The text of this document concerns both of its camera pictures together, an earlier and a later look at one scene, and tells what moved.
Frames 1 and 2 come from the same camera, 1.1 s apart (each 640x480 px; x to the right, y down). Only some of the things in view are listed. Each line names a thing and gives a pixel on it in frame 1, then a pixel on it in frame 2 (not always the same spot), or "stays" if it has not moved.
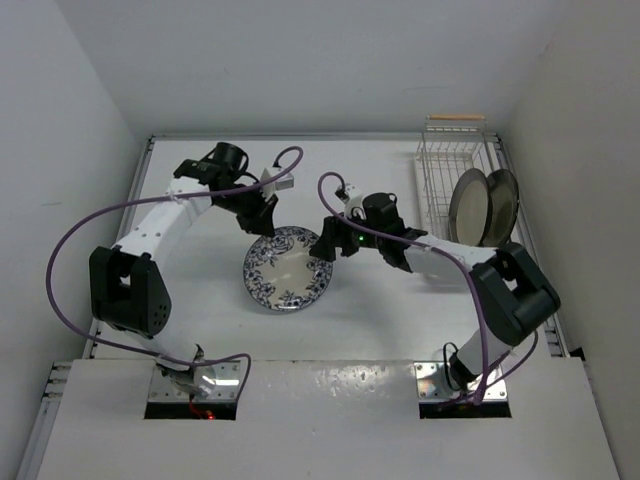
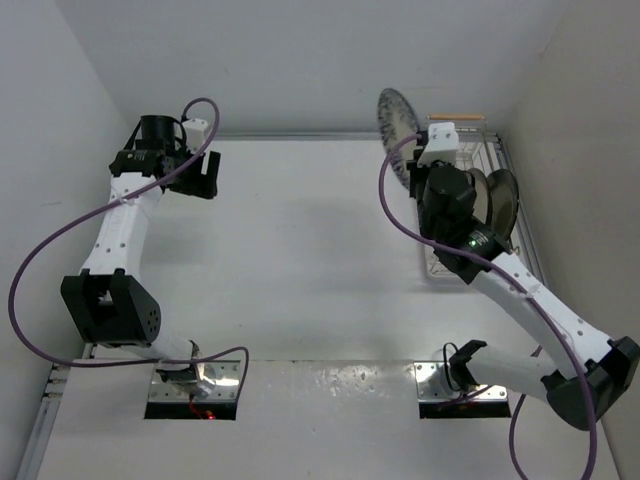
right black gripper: x=334 y=235 → x=416 y=171
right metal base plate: x=432 y=384 stays
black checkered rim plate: x=503 y=208 stays
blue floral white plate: x=281 y=274 → x=397 y=120
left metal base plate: x=213 y=380 stays
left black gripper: x=259 y=221 → x=199 y=185
